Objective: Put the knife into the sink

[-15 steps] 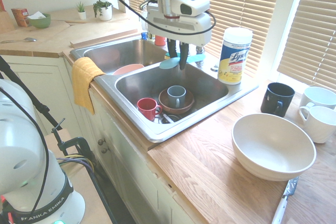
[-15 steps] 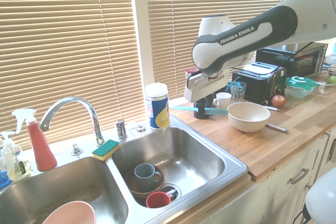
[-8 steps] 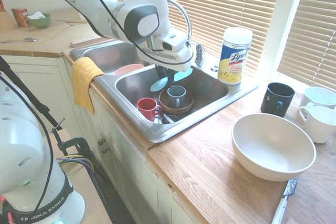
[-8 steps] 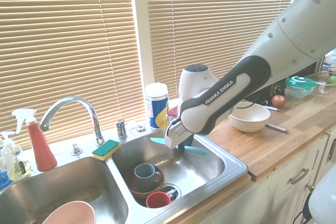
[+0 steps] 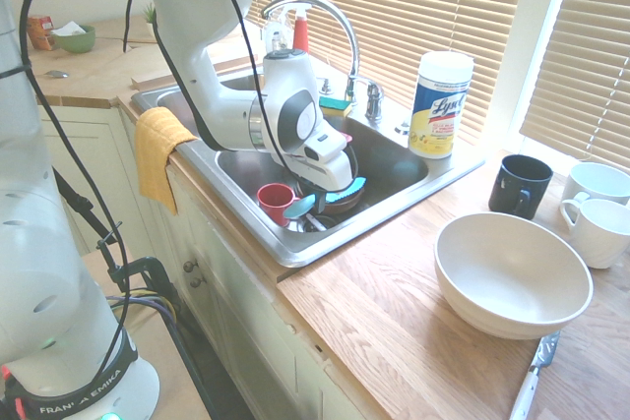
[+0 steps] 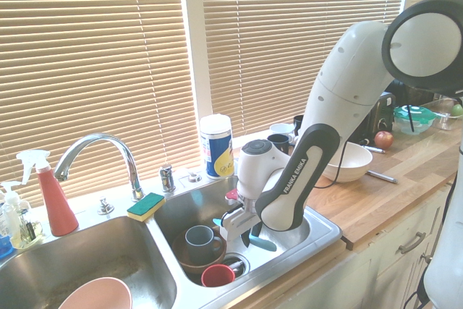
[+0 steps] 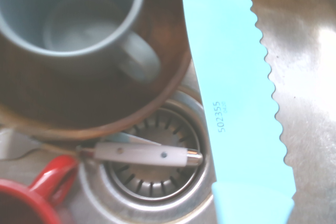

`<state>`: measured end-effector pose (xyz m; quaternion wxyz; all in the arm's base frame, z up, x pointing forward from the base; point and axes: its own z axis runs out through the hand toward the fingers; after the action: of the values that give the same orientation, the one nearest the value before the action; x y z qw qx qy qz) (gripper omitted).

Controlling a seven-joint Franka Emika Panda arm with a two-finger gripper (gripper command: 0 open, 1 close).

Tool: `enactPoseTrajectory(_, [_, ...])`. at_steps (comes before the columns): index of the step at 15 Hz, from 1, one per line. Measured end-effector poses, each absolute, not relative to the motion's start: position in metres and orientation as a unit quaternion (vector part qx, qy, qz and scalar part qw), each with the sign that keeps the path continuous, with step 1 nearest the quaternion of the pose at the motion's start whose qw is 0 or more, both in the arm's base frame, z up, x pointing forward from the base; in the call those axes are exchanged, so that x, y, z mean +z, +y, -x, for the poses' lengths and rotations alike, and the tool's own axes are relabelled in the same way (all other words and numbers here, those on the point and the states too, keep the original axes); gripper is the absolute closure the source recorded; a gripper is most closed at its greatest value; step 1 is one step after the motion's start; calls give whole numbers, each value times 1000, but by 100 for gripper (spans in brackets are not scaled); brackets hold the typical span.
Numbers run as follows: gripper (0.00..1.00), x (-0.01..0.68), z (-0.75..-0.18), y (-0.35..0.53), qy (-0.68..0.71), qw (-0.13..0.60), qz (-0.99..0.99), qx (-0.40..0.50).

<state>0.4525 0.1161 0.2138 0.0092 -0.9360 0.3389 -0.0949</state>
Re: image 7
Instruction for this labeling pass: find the light blue serrated knife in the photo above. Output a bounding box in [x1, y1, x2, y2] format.
[180, 0, 297, 224]

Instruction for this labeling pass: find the steel sink drain strainer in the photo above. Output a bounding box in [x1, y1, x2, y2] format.
[78, 85, 217, 224]

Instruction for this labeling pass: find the stainless steel sink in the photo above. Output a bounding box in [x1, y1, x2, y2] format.
[0, 0, 336, 224]

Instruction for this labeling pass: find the brown wooden bowl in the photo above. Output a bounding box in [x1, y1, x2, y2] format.
[0, 0, 192, 142]

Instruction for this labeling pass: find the grey ceramic mug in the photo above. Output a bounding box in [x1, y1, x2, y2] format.
[0, 0, 161, 84]

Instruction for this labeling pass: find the red enamel mug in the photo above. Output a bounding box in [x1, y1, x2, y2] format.
[0, 155, 79, 224]

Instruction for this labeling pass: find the white handled cutlery piece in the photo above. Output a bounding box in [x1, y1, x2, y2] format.
[76, 132, 204, 167]

